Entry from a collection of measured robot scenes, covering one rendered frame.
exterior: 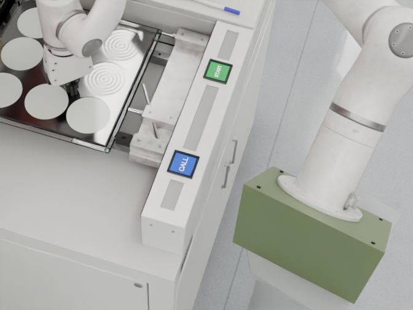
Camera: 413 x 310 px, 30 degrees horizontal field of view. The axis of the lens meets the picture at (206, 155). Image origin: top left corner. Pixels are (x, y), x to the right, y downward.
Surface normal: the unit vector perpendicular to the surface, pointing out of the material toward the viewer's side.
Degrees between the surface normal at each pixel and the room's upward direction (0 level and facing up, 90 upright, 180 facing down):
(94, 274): 90
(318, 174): 45
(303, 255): 90
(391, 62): 78
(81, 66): 90
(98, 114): 0
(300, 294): 0
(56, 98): 1
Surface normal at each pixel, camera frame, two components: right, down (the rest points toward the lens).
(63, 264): -0.29, 0.81
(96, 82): 0.05, -0.52
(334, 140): -0.54, -0.04
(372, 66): -0.49, 0.63
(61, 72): 0.43, 0.78
